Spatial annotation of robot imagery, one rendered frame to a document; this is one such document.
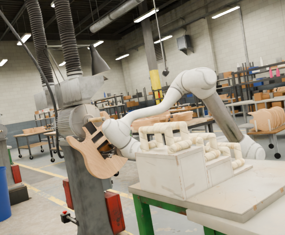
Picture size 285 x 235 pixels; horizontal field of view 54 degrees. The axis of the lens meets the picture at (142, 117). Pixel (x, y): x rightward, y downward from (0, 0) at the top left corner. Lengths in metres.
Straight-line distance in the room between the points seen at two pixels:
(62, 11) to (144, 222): 1.38
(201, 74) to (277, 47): 11.69
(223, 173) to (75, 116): 1.15
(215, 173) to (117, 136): 0.59
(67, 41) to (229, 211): 1.44
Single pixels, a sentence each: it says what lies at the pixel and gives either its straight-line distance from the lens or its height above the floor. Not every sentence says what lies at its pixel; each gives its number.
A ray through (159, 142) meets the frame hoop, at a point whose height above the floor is 1.13.
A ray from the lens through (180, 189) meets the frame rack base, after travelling 1.08.
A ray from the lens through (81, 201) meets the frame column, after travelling 2.25.
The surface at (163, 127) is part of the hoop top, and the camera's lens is 1.07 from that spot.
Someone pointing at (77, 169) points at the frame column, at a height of 0.91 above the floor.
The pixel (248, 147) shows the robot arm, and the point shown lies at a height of 0.92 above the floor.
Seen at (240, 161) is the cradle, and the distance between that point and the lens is 1.38.
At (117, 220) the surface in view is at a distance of 2.41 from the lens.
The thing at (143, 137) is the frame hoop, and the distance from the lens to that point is 1.20.
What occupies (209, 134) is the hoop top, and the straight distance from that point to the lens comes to 1.25.
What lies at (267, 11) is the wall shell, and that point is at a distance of 13.62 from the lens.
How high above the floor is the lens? 1.31
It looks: 3 degrees down
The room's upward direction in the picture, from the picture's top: 10 degrees counter-clockwise
